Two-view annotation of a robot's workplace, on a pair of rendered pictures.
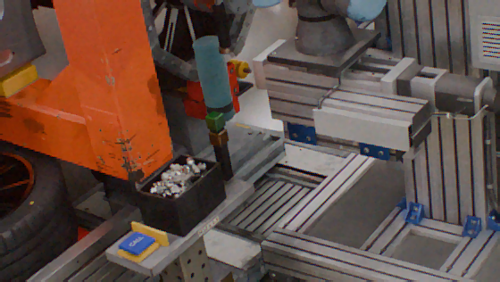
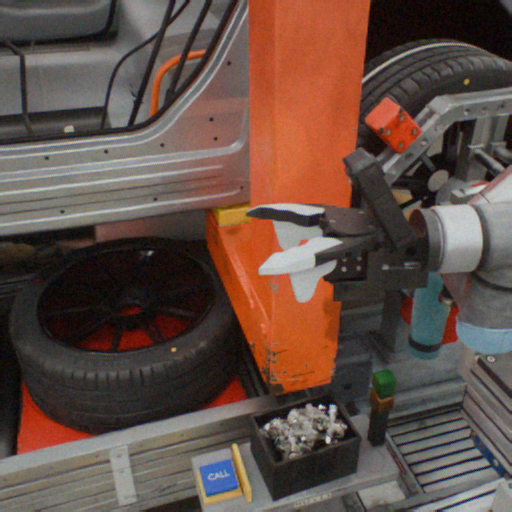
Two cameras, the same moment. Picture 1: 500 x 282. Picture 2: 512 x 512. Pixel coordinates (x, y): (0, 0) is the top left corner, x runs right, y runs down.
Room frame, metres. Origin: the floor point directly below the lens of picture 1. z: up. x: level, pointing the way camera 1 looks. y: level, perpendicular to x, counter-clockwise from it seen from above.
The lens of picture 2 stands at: (1.44, -0.14, 1.57)
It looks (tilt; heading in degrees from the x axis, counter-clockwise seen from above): 33 degrees down; 29
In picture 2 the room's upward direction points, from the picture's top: straight up
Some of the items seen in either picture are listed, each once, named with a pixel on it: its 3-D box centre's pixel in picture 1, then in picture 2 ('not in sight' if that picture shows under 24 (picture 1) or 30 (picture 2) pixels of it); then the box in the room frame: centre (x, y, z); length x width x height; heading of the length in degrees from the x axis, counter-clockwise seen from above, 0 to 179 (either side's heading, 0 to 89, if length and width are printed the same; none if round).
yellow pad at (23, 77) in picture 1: (7, 78); (236, 205); (2.76, 0.69, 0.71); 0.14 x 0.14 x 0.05; 47
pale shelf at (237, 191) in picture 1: (182, 220); (293, 468); (2.21, 0.21, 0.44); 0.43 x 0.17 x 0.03; 137
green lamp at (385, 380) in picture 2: (215, 120); (384, 382); (2.36, 0.07, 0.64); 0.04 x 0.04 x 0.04; 47
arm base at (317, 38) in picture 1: (321, 25); not in sight; (2.34, -0.25, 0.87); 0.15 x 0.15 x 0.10
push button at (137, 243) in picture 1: (137, 244); (218, 478); (2.09, 0.33, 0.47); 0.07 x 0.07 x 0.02; 47
